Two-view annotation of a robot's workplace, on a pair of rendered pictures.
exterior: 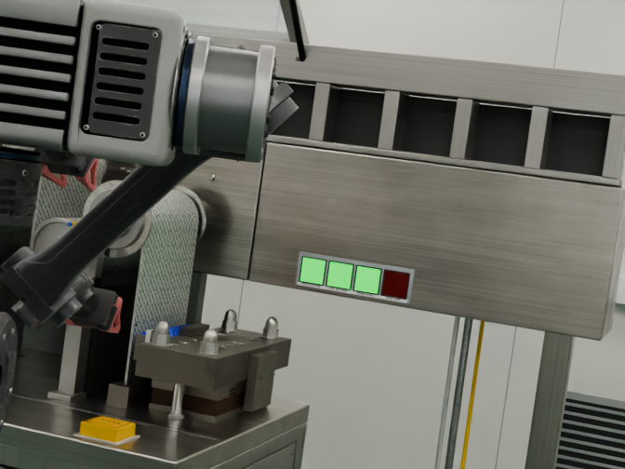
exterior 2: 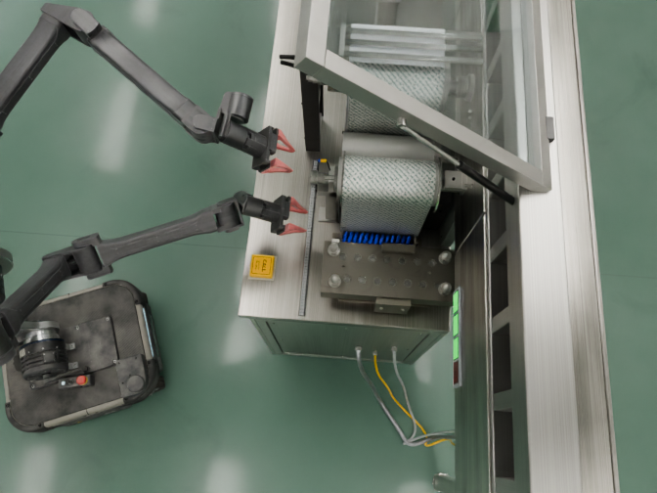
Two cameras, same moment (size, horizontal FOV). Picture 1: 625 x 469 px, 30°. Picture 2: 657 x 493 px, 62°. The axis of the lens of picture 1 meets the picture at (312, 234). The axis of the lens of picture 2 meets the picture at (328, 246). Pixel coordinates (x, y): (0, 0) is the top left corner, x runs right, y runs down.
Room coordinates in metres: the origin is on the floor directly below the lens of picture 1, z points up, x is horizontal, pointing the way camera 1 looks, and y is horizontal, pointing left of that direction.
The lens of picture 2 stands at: (2.03, -0.25, 2.57)
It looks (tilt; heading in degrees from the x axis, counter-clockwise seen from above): 71 degrees down; 76
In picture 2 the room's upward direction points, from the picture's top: straight up
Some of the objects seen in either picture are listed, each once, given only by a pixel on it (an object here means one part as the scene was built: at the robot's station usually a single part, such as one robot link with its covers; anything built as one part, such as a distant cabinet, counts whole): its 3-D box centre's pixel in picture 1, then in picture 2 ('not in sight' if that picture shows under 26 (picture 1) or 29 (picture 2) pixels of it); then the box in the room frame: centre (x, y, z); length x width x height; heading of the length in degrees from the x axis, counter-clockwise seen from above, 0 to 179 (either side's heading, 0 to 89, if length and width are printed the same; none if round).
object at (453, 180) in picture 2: not in sight; (455, 180); (2.50, 0.28, 1.28); 0.06 x 0.05 x 0.02; 161
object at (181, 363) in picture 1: (219, 355); (388, 273); (2.32, 0.15, 1.00); 0.40 x 0.16 x 0.06; 161
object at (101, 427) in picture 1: (108, 429); (262, 266); (1.95, 0.30, 0.91); 0.07 x 0.07 x 0.02; 71
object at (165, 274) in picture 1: (164, 291); (381, 221); (2.32, 0.28, 1.11); 0.23 x 0.01 x 0.18; 161
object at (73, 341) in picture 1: (75, 319); (327, 196); (2.19, 0.42, 1.05); 0.06 x 0.05 x 0.31; 161
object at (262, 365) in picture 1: (261, 380); (391, 306); (2.30, 0.06, 0.96); 0.10 x 0.03 x 0.11; 161
